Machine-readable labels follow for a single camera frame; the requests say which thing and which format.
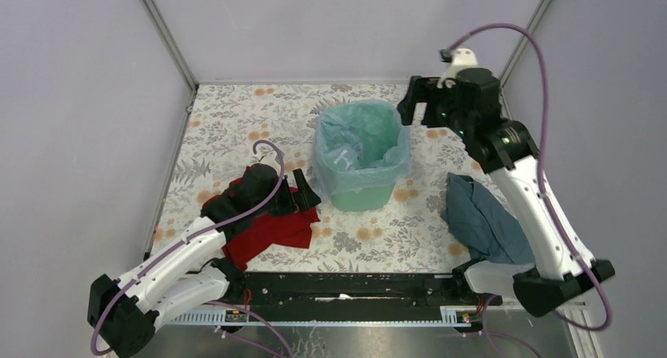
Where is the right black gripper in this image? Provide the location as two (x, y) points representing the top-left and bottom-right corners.
(395, 76), (472, 139)

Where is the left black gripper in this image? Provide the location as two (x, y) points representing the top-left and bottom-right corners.
(253, 168), (320, 216)

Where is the green plastic trash bin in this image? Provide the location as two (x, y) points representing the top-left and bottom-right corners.
(330, 183), (396, 212)

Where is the light blue plastic trash bag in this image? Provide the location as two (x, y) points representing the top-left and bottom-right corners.
(312, 100), (411, 197)

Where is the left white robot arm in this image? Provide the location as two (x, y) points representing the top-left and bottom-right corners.
(87, 164), (321, 357)

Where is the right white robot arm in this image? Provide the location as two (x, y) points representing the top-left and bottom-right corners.
(397, 68), (615, 317)

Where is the red cloth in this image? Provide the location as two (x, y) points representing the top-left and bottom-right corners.
(201, 177), (319, 271)

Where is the floral table mat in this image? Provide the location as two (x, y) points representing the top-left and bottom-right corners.
(148, 83), (556, 275)

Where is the blue-grey cloth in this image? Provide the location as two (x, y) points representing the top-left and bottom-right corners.
(440, 173), (535, 265)

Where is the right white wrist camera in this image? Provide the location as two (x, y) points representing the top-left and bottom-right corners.
(437, 47), (478, 89)

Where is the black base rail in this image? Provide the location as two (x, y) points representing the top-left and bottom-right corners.
(220, 271), (503, 324)

